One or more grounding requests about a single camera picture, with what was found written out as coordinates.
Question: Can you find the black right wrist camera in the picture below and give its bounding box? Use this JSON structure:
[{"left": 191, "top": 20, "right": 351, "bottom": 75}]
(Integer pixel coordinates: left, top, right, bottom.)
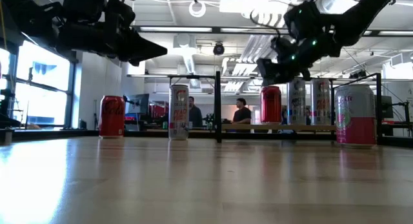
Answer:
[{"left": 285, "top": 2, "right": 327, "bottom": 41}]

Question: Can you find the white Celsius Arctic Vibe can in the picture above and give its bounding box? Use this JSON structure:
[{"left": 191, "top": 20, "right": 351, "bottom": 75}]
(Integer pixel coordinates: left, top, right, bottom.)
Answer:
[{"left": 287, "top": 77, "right": 307, "bottom": 126}]

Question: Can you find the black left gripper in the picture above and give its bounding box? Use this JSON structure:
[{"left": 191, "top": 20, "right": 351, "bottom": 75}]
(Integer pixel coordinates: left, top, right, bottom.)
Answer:
[{"left": 57, "top": 0, "right": 168, "bottom": 67}]

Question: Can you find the black aluminium table frame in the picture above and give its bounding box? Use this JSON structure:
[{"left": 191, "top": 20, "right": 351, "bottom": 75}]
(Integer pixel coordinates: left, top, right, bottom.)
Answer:
[{"left": 0, "top": 128, "right": 413, "bottom": 148}]

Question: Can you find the white Celsius Peach Vibe can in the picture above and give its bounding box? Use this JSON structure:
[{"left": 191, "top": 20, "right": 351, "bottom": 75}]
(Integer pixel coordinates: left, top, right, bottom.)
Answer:
[
  {"left": 310, "top": 77, "right": 332, "bottom": 126},
  {"left": 168, "top": 84, "right": 190, "bottom": 141}
]

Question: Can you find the black overhead camera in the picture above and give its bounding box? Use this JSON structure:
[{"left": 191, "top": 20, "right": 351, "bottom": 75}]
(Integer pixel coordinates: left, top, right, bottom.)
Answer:
[{"left": 212, "top": 42, "right": 226, "bottom": 56}]

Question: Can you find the black track light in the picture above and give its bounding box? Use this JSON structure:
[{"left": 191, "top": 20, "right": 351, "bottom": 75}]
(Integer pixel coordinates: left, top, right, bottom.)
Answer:
[{"left": 349, "top": 68, "right": 368, "bottom": 79}]

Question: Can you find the black camera cable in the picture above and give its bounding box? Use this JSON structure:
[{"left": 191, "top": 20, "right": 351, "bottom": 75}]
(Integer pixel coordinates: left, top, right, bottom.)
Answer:
[{"left": 249, "top": 9, "right": 281, "bottom": 37}]

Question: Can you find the large dark-framed window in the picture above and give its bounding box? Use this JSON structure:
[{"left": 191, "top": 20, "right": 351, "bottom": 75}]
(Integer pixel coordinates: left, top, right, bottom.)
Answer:
[{"left": 0, "top": 39, "right": 78, "bottom": 130}]

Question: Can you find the black equipment stand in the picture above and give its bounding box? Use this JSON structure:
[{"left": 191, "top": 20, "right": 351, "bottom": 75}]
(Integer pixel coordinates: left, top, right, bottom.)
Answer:
[{"left": 0, "top": 72, "right": 15, "bottom": 130}]

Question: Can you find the person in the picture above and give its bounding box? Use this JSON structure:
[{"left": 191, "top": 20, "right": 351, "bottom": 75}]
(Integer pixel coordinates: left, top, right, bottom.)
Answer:
[
  {"left": 188, "top": 96, "right": 204, "bottom": 128},
  {"left": 231, "top": 97, "right": 252, "bottom": 125}
]

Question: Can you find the pink and white soda can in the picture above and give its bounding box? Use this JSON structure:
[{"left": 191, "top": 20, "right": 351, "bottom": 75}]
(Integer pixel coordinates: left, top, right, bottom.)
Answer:
[{"left": 334, "top": 83, "right": 378, "bottom": 150}]

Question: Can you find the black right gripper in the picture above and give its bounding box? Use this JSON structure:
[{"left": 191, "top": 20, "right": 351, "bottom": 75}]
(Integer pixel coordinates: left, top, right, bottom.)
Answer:
[{"left": 257, "top": 57, "right": 311, "bottom": 87}]

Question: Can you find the white ring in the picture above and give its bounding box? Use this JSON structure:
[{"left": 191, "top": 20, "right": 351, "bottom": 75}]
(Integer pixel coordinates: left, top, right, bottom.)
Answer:
[{"left": 188, "top": 0, "right": 207, "bottom": 18}]

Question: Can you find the dark computer monitor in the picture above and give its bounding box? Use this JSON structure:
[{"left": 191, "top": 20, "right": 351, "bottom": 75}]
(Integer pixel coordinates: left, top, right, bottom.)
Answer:
[{"left": 381, "top": 94, "right": 394, "bottom": 119}]

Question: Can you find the thin black metal frame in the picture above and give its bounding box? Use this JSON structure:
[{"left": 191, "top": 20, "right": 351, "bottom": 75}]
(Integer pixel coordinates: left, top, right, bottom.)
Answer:
[{"left": 166, "top": 74, "right": 217, "bottom": 99}]

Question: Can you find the red Coca-Cola Zero can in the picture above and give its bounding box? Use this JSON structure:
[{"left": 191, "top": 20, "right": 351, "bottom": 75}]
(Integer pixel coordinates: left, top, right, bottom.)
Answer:
[
  {"left": 98, "top": 95, "right": 126, "bottom": 139},
  {"left": 260, "top": 85, "right": 283, "bottom": 125}
]

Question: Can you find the black frame wooden shelf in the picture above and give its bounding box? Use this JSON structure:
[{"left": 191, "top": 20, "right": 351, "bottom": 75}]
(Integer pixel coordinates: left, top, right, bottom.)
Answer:
[{"left": 214, "top": 70, "right": 384, "bottom": 145}]

